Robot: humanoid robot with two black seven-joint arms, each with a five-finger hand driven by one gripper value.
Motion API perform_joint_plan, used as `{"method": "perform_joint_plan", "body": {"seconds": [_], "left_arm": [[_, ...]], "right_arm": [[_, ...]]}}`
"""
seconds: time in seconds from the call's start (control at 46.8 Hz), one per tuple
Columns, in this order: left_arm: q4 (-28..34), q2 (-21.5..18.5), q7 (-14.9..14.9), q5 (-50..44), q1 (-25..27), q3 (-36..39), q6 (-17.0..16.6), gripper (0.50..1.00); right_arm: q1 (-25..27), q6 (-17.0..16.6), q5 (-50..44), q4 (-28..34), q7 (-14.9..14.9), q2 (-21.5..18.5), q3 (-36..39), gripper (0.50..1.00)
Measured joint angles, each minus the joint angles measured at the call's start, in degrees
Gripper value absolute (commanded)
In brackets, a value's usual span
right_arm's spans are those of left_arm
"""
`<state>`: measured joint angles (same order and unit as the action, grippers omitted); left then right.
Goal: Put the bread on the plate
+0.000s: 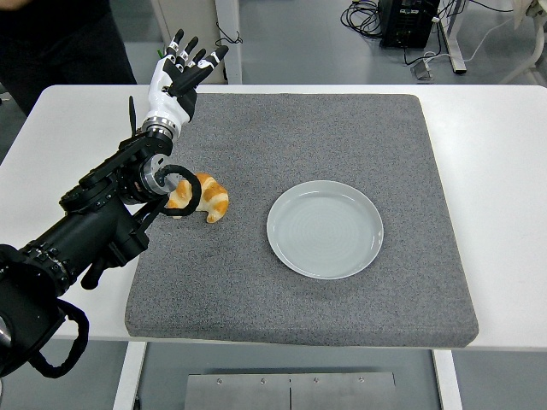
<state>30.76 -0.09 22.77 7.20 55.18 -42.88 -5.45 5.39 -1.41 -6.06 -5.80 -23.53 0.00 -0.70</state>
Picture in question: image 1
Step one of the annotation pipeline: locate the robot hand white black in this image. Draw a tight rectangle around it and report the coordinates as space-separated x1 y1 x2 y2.
144 28 230 129

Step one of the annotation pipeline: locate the golden croissant bread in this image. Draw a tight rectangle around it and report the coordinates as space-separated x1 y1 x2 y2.
165 172 230 224

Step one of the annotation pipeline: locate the grey round plate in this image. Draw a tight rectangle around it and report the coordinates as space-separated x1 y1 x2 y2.
266 179 385 281

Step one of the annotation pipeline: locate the grey metal plate with screws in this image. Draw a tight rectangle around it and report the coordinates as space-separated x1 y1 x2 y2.
184 372 397 410

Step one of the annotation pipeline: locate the white cabinet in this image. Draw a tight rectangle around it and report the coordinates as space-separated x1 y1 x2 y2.
151 0 244 85

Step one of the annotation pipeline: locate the person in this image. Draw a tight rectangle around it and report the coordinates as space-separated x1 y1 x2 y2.
0 0 138 116

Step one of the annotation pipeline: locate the grey felt mat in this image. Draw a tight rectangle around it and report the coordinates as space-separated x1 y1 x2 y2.
123 92 479 349

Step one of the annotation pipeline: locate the black computer box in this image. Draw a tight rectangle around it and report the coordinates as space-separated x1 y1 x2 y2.
379 0 441 49

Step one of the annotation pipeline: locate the small grey floor box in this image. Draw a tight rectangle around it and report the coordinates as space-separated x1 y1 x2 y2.
409 59 435 82

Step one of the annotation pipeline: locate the white desk leg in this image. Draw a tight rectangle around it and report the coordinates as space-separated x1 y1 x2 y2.
435 0 467 73

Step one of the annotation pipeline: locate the white table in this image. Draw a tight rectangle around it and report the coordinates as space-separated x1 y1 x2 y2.
0 84 547 410

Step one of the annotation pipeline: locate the white chair base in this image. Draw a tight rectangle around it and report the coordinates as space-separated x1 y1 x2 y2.
497 0 547 85

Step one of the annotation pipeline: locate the thin black cable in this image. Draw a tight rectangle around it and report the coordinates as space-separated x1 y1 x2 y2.
215 20 244 47

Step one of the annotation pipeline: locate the black cable bundle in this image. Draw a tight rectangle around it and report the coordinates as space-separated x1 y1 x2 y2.
339 0 384 39

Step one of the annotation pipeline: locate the white cable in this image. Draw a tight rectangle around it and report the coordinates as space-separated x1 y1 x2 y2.
422 8 521 65

